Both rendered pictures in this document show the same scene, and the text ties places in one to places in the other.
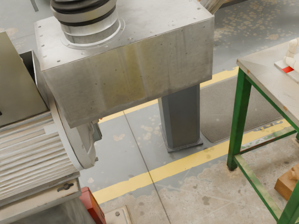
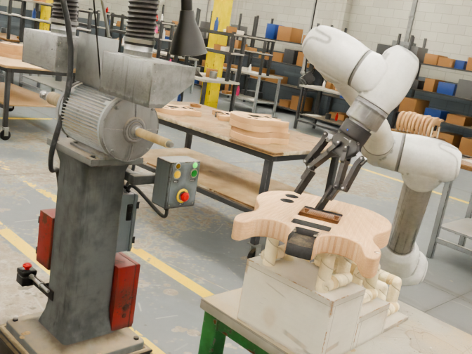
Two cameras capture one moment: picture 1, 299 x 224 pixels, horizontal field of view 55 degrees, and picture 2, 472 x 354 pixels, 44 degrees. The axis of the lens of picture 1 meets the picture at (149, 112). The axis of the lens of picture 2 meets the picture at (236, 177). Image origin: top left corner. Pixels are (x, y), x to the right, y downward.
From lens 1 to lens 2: 1.86 m
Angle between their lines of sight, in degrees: 57
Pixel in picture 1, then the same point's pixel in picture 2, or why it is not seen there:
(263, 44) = not seen: outside the picture
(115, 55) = (121, 59)
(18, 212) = (71, 149)
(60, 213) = (81, 180)
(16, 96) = not seen: hidden behind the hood
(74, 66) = (110, 55)
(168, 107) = not seen: hidden behind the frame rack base
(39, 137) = (102, 105)
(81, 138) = (108, 116)
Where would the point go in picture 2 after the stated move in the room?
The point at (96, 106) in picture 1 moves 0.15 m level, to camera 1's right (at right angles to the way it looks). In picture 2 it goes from (109, 84) to (125, 92)
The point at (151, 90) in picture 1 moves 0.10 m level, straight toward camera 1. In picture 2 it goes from (126, 92) to (97, 89)
